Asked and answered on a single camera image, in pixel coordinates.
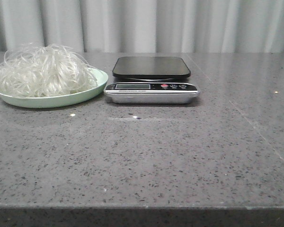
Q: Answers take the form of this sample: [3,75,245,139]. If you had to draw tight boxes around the light green plastic plate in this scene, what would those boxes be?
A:
[0,69,109,108]

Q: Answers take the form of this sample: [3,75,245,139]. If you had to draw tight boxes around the white vermicelli noodle bundle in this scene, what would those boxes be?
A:
[0,44,98,98]

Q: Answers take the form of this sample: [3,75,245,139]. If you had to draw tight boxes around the white pleated curtain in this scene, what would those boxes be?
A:
[0,0,284,53]

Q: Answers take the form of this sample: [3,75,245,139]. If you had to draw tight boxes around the black silver kitchen scale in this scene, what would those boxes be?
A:
[104,56,200,105]

